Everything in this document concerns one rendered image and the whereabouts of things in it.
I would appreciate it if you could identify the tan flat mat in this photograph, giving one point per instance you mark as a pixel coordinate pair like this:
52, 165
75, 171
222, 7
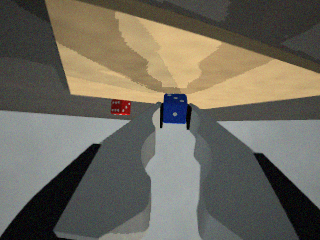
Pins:
130, 50

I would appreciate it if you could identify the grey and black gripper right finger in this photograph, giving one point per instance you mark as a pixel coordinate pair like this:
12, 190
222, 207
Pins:
245, 196

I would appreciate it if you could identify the blue die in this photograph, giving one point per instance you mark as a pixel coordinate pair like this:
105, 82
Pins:
175, 108

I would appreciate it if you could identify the red die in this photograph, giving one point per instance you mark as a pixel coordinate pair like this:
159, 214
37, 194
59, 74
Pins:
120, 107

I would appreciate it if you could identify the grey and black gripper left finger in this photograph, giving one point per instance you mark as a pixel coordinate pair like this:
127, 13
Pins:
104, 194

